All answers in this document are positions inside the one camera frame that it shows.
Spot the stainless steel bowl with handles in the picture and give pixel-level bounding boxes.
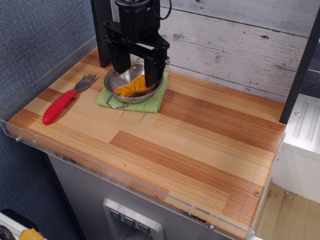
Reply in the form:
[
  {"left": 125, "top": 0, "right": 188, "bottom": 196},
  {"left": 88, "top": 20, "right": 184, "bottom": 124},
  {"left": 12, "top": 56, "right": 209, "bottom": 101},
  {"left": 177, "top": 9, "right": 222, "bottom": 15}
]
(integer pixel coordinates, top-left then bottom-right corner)
[{"left": 104, "top": 58, "right": 165, "bottom": 109}]

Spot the black vertical post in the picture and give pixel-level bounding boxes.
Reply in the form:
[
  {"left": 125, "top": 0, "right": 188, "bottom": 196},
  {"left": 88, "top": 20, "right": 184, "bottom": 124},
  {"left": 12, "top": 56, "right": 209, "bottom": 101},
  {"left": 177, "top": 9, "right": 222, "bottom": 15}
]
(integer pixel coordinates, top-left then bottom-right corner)
[
  {"left": 279, "top": 9, "right": 320, "bottom": 124},
  {"left": 90, "top": 0, "right": 113, "bottom": 68}
]

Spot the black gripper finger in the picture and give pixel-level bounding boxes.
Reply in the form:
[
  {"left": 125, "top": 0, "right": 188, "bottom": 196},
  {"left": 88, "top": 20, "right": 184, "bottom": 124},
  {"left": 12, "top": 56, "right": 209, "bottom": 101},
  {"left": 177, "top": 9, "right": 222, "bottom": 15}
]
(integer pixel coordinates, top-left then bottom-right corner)
[
  {"left": 144, "top": 56, "right": 166, "bottom": 87},
  {"left": 106, "top": 41, "right": 131, "bottom": 74}
]

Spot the clear acrylic table guard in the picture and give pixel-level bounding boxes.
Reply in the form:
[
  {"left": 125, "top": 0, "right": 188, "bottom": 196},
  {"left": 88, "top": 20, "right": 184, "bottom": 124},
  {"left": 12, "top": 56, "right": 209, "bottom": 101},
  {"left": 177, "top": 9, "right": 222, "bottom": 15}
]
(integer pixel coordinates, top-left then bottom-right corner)
[{"left": 0, "top": 35, "right": 286, "bottom": 240}]

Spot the yellow object at corner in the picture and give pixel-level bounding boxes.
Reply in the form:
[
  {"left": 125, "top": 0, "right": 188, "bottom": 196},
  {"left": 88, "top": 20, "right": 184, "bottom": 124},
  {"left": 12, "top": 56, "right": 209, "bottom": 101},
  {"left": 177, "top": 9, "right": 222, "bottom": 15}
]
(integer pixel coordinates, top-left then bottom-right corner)
[{"left": 18, "top": 228, "right": 44, "bottom": 240}]

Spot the white ribbed side unit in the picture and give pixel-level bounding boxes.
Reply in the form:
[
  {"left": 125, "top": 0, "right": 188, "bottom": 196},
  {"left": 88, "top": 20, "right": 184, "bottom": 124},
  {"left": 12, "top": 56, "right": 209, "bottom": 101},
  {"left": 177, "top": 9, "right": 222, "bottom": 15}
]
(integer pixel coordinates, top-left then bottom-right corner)
[{"left": 270, "top": 94, "right": 320, "bottom": 203}]

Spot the black left vertical post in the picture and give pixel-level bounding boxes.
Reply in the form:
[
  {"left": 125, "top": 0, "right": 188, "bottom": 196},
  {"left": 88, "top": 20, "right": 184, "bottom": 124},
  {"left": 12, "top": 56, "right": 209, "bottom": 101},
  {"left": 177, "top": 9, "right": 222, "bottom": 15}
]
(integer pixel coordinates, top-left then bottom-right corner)
[{"left": 90, "top": 0, "right": 113, "bottom": 68}]

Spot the grey toy fridge cabinet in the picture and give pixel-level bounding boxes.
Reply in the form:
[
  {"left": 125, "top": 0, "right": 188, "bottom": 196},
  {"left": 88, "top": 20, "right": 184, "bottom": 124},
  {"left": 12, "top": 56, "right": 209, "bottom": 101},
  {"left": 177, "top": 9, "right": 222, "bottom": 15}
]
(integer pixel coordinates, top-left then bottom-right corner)
[{"left": 49, "top": 153, "right": 255, "bottom": 240}]

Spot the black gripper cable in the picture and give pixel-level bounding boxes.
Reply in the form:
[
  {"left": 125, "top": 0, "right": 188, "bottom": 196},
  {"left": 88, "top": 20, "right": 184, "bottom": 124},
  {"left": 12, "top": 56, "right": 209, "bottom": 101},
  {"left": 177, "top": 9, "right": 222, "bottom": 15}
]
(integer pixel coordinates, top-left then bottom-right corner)
[{"left": 147, "top": 0, "right": 173, "bottom": 21}]

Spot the red-handled metal fork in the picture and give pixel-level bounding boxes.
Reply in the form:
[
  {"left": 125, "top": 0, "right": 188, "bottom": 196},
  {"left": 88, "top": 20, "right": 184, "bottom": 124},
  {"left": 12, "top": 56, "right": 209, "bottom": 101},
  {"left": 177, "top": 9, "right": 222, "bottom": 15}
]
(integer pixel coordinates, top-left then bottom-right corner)
[{"left": 42, "top": 73, "right": 98, "bottom": 125}]

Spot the black right vertical post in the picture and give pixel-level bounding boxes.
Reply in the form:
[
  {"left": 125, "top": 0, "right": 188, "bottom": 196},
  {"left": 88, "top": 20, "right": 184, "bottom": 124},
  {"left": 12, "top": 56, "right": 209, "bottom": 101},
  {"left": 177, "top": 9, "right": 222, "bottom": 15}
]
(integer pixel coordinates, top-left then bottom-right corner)
[{"left": 279, "top": 9, "right": 320, "bottom": 124}]

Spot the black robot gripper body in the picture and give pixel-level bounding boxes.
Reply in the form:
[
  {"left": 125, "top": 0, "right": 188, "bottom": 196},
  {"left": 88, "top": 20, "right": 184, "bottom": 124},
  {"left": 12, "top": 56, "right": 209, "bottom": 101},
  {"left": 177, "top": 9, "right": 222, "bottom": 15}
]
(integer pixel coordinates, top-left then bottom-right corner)
[{"left": 103, "top": 0, "right": 171, "bottom": 60}]

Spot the green cloth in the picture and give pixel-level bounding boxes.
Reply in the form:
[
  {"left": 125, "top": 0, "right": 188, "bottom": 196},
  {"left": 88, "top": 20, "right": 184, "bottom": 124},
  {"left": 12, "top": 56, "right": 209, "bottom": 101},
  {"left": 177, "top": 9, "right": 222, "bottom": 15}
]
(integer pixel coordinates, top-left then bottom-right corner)
[{"left": 96, "top": 62, "right": 169, "bottom": 113}]

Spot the silver dispenser button panel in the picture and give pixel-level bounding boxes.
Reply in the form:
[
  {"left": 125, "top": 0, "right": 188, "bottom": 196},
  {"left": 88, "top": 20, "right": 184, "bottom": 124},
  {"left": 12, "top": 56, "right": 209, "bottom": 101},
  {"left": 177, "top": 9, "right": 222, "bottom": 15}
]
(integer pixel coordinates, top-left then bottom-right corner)
[{"left": 103, "top": 197, "right": 165, "bottom": 240}]

